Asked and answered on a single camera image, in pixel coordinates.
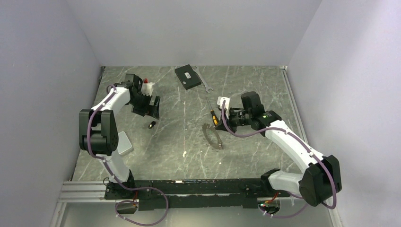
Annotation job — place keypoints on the silver open-end wrench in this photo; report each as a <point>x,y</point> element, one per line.
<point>208,88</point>

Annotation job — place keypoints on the yellow black screwdriver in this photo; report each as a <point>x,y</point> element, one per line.
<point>215,119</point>

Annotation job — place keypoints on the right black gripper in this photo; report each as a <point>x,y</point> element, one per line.
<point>230,124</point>

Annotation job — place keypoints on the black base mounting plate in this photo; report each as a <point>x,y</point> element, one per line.
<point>172,202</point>

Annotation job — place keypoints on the metal disc with keyrings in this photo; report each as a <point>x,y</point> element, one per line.
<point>212,137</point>

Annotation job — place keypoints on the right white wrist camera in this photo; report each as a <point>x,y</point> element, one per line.
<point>223,103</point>

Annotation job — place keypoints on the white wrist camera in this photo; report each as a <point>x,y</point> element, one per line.
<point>147,87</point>
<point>223,103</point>

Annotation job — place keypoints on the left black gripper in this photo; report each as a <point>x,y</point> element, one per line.
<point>151,110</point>

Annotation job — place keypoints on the aluminium extrusion rail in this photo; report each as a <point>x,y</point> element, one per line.
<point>99,191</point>

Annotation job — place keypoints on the black rectangular box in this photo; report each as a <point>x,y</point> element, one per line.
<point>187,76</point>

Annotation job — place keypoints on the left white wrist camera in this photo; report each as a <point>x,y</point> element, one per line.
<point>147,87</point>

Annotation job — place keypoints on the grey white rectangular box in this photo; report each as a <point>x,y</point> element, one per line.
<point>124,145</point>

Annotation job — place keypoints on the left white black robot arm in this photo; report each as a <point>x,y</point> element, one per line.
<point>97,129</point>

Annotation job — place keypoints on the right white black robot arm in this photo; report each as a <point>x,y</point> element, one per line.
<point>319,180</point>

